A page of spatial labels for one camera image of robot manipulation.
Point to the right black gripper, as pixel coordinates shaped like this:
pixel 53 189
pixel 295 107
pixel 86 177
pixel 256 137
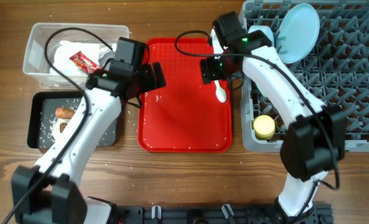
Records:
pixel 208 70

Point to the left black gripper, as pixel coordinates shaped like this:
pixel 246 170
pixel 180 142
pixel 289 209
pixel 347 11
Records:
pixel 151 83

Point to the light blue bowl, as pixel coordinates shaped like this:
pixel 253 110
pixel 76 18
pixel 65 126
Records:
pixel 265 30

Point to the red snack wrapper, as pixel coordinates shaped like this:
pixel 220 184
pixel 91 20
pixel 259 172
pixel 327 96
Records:
pixel 84 63

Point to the yellow plastic cup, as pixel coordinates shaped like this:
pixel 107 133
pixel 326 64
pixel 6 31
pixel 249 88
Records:
pixel 264 127

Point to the white napkin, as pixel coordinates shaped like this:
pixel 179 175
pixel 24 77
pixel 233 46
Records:
pixel 98 53

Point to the light blue plate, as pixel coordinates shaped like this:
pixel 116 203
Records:
pixel 298 33

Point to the brown food lump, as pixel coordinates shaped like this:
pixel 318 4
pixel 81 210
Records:
pixel 62 126

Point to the white rice pile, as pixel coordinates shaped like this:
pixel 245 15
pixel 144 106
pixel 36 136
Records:
pixel 49 130

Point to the white plastic spoon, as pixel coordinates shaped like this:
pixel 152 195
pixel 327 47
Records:
pixel 220 92

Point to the green bowl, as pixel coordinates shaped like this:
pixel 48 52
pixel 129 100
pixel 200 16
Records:
pixel 261 90

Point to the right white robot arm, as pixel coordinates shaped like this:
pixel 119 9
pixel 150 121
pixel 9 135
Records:
pixel 315 133

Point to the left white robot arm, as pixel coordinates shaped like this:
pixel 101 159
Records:
pixel 48 192

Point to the black waste tray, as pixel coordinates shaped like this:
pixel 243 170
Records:
pixel 34 123

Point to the grey dishwasher rack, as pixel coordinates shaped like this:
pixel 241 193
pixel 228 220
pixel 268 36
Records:
pixel 336 70

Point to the red plastic tray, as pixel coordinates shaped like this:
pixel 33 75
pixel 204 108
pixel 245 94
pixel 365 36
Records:
pixel 185 115

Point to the clear plastic bin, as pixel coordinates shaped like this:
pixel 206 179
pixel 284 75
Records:
pixel 44 40

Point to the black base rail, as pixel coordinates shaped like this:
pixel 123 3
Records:
pixel 252 214

